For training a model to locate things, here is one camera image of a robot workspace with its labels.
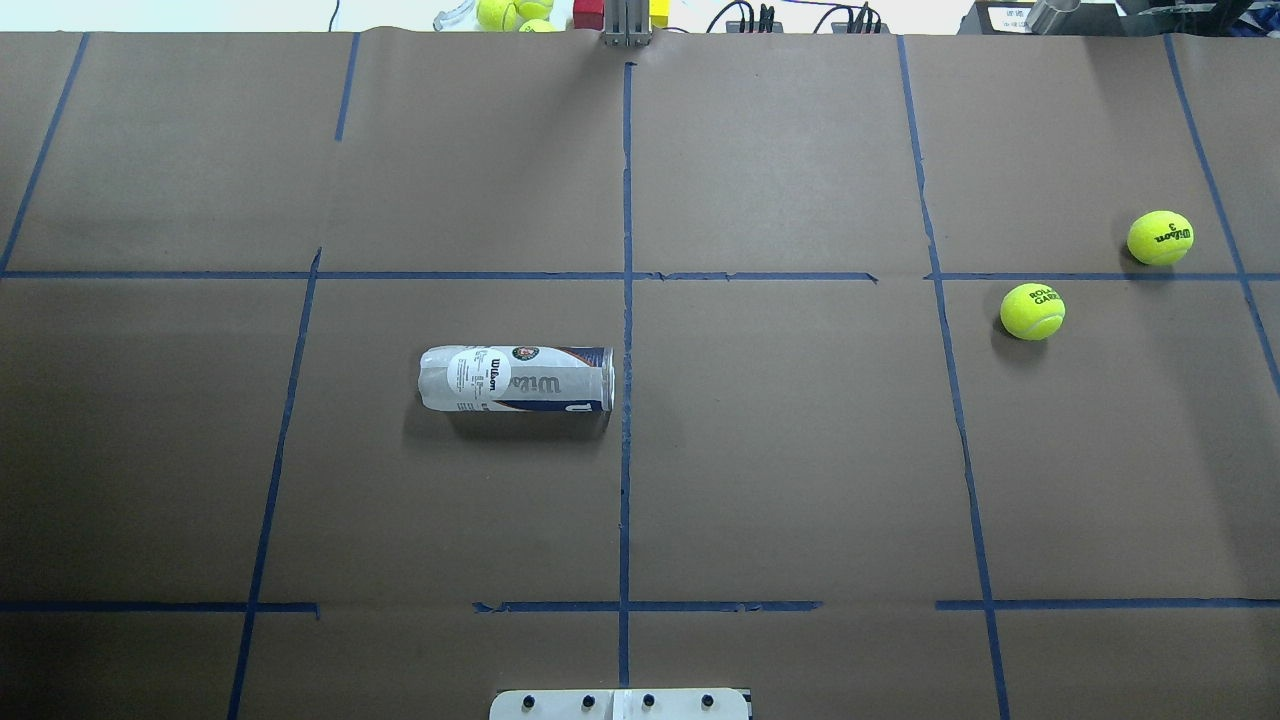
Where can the Roland Garros tennis ball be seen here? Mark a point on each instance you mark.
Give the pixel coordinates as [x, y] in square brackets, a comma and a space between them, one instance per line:
[1032, 312]

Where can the clear plastic can lid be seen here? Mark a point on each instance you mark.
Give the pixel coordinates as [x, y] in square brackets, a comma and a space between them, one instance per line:
[461, 17]

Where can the yellow cube block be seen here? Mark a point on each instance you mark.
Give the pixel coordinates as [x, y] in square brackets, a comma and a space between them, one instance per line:
[658, 11]

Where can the clear tennis ball can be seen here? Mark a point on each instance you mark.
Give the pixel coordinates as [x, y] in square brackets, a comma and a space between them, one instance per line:
[517, 379]

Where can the red cube block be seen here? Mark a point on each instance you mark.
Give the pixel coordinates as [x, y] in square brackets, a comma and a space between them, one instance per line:
[588, 14]

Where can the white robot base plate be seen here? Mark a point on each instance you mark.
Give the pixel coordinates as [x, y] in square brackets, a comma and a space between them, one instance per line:
[624, 703]

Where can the Wilson 3 tennis ball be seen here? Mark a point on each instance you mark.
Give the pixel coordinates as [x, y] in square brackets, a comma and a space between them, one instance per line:
[1160, 238]

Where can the spare yellow tennis ball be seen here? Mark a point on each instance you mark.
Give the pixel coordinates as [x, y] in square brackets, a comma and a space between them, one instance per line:
[497, 15]

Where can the aluminium frame post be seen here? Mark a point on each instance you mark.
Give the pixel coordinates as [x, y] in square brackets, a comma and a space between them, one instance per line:
[627, 23]

